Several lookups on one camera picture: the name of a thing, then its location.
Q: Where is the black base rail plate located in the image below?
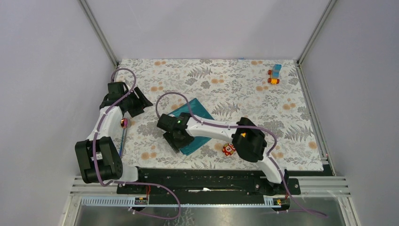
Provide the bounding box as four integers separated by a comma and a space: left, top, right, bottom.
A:
117, 168, 301, 205

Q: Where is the blue handled utensil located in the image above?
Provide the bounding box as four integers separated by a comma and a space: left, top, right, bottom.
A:
119, 128, 127, 157

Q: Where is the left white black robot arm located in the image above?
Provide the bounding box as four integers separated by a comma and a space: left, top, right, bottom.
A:
75, 82, 152, 194

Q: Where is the teal cloth napkin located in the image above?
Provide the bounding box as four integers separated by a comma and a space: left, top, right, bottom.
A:
169, 98, 214, 155

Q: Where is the blue orange toy car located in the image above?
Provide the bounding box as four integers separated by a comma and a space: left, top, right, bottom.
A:
268, 64, 282, 85

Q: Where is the red owl toy block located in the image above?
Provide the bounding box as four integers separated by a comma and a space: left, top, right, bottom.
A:
222, 143, 236, 156

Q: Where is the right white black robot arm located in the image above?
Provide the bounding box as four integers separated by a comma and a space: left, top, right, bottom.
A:
157, 113, 290, 195

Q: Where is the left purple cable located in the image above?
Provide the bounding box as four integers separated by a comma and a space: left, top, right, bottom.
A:
92, 67, 182, 220

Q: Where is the floral patterned table mat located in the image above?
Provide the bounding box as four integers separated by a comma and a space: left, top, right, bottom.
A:
115, 59, 323, 171

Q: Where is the slotted cable duct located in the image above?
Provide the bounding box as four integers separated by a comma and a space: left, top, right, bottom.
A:
81, 195, 290, 209

